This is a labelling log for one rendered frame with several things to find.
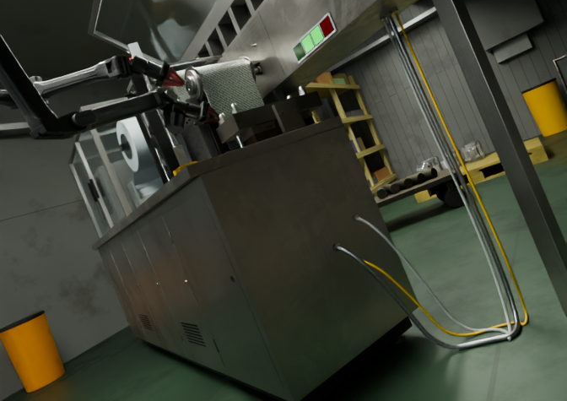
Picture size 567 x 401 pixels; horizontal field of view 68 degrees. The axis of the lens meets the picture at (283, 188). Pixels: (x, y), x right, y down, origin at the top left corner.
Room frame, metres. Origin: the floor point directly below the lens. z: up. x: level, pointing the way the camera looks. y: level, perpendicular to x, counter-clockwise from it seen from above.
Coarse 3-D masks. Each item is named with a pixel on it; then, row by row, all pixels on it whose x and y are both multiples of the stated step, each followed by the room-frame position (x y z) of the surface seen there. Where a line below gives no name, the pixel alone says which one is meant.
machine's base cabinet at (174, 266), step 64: (192, 192) 1.39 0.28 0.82; (256, 192) 1.38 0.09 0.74; (320, 192) 1.51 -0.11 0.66; (128, 256) 2.53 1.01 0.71; (192, 256) 1.59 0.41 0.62; (256, 256) 1.33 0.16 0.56; (320, 256) 1.45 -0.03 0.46; (384, 256) 1.60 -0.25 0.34; (128, 320) 3.35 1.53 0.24; (192, 320) 1.88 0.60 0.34; (256, 320) 1.32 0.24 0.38; (320, 320) 1.40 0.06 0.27; (384, 320) 1.53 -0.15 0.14; (256, 384) 1.51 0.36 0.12; (320, 384) 1.35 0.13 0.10
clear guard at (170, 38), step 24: (120, 0) 2.14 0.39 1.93; (144, 0) 2.11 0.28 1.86; (168, 0) 2.07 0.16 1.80; (192, 0) 2.04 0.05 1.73; (216, 0) 2.01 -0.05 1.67; (96, 24) 2.37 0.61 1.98; (120, 24) 2.33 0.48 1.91; (144, 24) 2.28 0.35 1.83; (168, 24) 2.24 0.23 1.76; (192, 24) 2.21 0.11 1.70; (144, 48) 2.48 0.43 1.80; (168, 48) 2.44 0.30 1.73
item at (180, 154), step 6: (162, 114) 2.33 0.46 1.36; (162, 120) 2.34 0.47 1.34; (168, 132) 2.35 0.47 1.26; (174, 138) 2.36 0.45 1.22; (174, 144) 2.35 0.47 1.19; (174, 150) 2.31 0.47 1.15; (180, 150) 2.33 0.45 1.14; (180, 156) 2.32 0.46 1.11; (186, 156) 2.34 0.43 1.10; (180, 162) 2.32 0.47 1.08; (186, 162) 2.34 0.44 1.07
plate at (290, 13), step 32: (288, 0) 1.59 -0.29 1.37; (320, 0) 1.46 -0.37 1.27; (352, 0) 1.36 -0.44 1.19; (384, 0) 1.31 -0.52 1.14; (416, 0) 1.45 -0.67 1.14; (256, 32) 1.80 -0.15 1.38; (288, 32) 1.65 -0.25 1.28; (352, 32) 1.50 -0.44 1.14; (288, 64) 1.71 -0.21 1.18; (320, 64) 1.76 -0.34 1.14
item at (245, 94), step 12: (228, 84) 1.71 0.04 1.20; (240, 84) 1.74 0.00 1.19; (252, 84) 1.77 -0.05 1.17; (216, 96) 1.67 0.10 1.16; (228, 96) 1.70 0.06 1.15; (240, 96) 1.73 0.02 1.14; (252, 96) 1.76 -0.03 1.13; (216, 108) 1.66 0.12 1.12; (228, 108) 1.69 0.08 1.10; (240, 108) 1.72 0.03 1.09; (252, 108) 1.75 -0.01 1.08
